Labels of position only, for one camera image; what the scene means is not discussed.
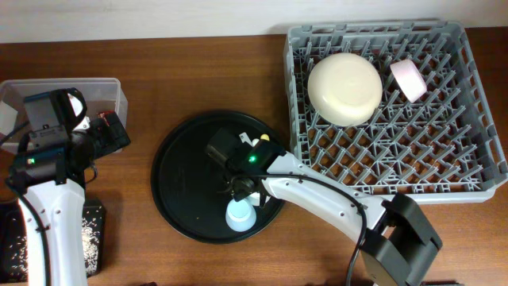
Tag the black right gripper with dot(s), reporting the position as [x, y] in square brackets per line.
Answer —
[221, 147]

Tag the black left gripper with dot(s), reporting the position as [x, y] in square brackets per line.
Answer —
[115, 129]

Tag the yellow plastic fork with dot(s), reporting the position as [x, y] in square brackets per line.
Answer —
[264, 137]

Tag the white cup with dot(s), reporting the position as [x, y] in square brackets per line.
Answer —
[257, 199]

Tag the red snack wrapper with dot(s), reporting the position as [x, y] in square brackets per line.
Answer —
[103, 114]

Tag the light blue cup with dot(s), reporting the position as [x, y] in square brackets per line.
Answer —
[240, 215]

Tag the cream plate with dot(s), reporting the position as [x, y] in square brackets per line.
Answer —
[345, 89]

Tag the pink small bowl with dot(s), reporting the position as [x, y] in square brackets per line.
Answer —
[409, 79]

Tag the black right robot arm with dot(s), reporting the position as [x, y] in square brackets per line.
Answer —
[393, 236]

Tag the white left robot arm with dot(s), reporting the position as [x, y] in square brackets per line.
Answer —
[53, 222]

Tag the clear plastic waste bin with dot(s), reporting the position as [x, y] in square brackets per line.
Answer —
[19, 118]

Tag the grey dishwasher rack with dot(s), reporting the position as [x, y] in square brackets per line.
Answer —
[443, 148]

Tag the black round tray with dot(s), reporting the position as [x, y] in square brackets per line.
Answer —
[188, 187]

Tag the black tray bin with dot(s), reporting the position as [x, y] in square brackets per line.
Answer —
[14, 254]

